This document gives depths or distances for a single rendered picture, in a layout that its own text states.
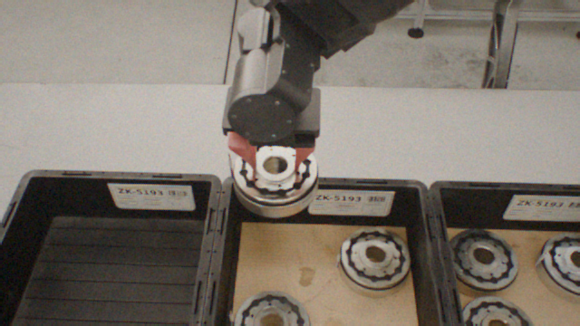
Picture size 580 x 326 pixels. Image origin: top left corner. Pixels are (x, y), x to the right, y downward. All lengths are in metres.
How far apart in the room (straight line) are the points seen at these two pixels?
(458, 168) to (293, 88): 0.76
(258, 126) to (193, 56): 2.12
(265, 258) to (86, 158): 0.52
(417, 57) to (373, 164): 1.51
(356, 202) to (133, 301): 0.36
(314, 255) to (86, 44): 2.12
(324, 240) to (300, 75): 0.44
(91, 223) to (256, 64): 0.53
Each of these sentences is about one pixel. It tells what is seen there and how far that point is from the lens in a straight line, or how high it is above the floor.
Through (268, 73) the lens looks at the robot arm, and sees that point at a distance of 0.43.
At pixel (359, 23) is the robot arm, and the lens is 0.45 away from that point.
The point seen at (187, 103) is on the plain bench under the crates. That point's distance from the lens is 1.25.
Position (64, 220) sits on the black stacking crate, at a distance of 0.92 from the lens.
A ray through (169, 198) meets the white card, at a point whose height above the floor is 0.89.
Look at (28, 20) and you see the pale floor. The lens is 3.06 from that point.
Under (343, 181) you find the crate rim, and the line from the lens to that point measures 0.78.
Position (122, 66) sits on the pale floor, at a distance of 2.57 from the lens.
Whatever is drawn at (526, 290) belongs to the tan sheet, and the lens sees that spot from 0.86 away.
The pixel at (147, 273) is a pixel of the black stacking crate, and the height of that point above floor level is 0.83.
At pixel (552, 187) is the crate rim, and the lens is 0.86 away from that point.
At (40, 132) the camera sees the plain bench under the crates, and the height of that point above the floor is 0.70.
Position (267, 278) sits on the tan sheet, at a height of 0.83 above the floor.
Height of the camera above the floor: 1.53
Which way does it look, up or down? 50 degrees down
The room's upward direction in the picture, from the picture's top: straight up
